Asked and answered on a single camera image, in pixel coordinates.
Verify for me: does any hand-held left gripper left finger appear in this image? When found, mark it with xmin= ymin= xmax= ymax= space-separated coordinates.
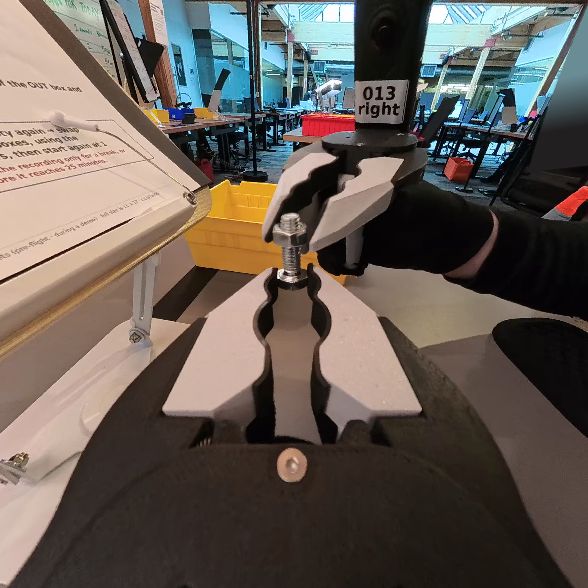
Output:
xmin=162 ymin=269 xmax=279 ymax=443

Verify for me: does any thin sheet holding wire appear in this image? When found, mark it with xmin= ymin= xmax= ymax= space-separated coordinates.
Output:
xmin=50 ymin=109 xmax=198 ymax=205

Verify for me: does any white stand base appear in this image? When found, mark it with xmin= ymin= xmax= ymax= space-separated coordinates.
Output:
xmin=0 ymin=317 xmax=203 ymax=520

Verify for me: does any white stand bracket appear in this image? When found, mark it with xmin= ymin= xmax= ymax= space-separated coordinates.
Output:
xmin=129 ymin=253 xmax=161 ymax=345

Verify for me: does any black pole with round base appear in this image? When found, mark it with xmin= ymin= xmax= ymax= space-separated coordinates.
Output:
xmin=243 ymin=0 xmax=270 ymax=183

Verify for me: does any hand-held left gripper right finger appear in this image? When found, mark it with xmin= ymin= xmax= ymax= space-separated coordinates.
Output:
xmin=306 ymin=264 xmax=422 ymax=445

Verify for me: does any orange grey object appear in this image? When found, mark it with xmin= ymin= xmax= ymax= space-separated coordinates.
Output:
xmin=542 ymin=186 xmax=588 ymax=222

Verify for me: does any dark partition panel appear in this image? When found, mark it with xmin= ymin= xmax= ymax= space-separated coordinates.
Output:
xmin=526 ymin=0 xmax=588 ymax=175

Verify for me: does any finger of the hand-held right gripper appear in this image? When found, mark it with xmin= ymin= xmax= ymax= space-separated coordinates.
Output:
xmin=262 ymin=152 xmax=341 ymax=244
xmin=309 ymin=157 xmax=401 ymax=253

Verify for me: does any whiteboard with green writing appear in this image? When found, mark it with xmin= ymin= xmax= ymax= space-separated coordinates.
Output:
xmin=54 ymin=0 xmax=121 ymax=85

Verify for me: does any red plastic bin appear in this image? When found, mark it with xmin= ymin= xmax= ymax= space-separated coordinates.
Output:
xmin=301 ymin=112 xmax=356 ymax=137

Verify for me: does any wooden desk with red bin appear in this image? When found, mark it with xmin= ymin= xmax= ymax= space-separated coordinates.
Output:
xmin=282 ymin=126 xmax=356 ymax=153

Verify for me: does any yellow plastic bin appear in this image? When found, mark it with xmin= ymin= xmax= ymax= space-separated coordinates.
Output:
xmin=184 ymin=179 xmax=347 ymax=285

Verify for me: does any orange floor bin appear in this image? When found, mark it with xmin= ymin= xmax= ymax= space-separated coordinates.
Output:
xmin=443 ymin=156 xmax=474 ymax=181

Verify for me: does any silver hex nut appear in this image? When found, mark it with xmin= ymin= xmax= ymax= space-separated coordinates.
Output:
xmin=272 ymin=224 xmax=309 ymax=247

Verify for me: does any person's right hand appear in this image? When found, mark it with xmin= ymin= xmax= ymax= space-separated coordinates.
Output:
xmin=317 ymin=180 xmax=499 ymax=277

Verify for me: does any person's right forearm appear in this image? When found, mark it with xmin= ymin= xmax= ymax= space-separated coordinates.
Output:
xmin=443 ymin=207 xmax=588 ymax=322

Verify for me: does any silver hex bolt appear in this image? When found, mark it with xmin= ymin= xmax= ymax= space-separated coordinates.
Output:
xmin=277 ymin=213 xmax=309 ymax=291

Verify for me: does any wooden instruction board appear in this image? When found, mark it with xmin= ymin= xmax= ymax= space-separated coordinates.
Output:
xmin=0 ymin=0 xmax=213 ymax=360

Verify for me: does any wooden pillar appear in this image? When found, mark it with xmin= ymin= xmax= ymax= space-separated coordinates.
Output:
xmin=138 ymin=0 xmax=179 ymax=107

